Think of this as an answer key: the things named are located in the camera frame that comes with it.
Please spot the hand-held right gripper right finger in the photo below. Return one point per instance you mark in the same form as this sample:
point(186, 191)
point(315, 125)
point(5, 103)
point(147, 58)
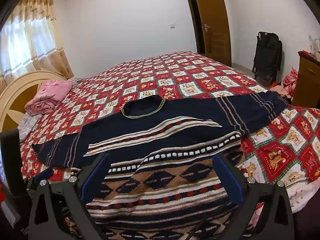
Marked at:
point(227, 180)

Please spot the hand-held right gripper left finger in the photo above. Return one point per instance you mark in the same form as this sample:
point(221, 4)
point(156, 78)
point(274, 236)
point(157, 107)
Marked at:
point(96, 177)

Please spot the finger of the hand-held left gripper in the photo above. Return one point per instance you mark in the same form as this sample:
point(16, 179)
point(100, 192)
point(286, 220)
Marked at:
point(45, 174)

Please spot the navy patterned knit sweater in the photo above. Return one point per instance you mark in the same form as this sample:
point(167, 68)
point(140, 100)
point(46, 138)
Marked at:
point(175, 130)

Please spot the pile of red clothes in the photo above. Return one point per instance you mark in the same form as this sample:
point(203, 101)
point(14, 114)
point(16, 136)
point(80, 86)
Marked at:
point(290, 80)

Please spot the grey floral pillow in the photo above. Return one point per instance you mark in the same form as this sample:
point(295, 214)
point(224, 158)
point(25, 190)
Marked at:
point(27, 126)

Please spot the cream wooden headboard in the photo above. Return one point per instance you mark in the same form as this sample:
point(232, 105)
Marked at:
point(15, 97)

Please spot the folded pink quilt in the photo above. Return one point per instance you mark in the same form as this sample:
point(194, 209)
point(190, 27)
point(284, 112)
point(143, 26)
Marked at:
point(52, 92)

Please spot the pink bed sheet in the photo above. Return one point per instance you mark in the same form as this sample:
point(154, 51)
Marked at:
point(305, 195)

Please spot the striped pillow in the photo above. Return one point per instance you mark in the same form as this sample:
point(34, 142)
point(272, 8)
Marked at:
point(75, 80)

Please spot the red printed bed blanket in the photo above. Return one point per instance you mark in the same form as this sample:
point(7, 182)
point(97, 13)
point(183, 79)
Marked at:
point(175, 75)

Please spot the beige patterned curtain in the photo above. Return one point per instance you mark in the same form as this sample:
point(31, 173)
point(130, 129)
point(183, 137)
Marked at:
point(37, 30)

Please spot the wooden cabinet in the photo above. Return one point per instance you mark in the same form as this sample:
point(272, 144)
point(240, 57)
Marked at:
point(307, 80)

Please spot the black bag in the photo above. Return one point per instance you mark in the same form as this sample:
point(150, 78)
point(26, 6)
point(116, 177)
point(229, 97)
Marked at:
point(266, 55)

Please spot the white plastic bag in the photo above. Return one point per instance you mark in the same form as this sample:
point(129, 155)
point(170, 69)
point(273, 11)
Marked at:
point(315, 47)

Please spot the brown wooden door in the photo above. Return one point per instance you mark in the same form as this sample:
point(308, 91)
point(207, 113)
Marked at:
point(212, 17)

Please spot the dark door frame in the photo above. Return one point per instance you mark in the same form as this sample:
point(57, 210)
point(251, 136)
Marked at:
point(187, 0)

